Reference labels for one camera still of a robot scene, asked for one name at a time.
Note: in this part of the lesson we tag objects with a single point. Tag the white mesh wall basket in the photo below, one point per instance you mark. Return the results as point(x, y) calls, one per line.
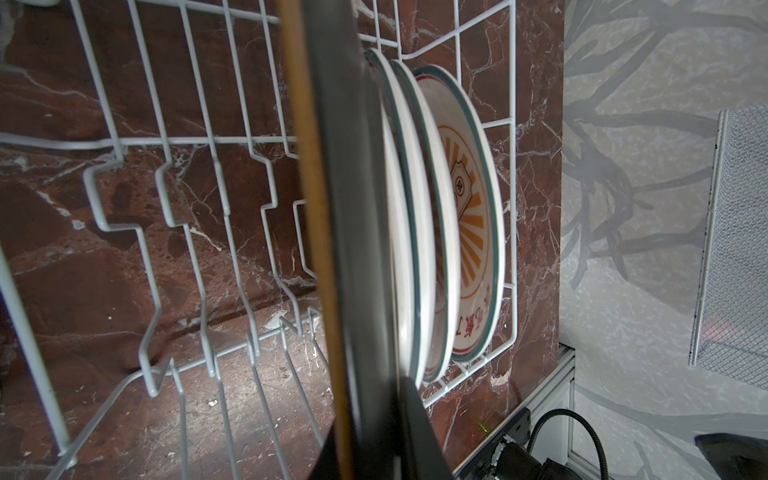
point(733, 274)

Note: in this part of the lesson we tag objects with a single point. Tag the white round plate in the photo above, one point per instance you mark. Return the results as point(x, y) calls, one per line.
point(478, 204)
point(445, 251)
point(410, 223)

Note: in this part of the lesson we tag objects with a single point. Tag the white wire dish rack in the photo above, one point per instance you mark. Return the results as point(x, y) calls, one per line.
point(148, 171)

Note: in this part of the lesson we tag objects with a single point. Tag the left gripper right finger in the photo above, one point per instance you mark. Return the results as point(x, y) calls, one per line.
point(420, 454)

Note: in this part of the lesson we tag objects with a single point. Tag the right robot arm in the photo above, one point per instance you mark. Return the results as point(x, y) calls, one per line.
point(731, 456)

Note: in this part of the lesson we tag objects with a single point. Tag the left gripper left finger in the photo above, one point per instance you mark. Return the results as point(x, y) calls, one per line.
point(326, 466)

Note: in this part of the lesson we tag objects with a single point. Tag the pink object in basket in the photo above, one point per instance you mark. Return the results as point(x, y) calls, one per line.
point(720, 331)

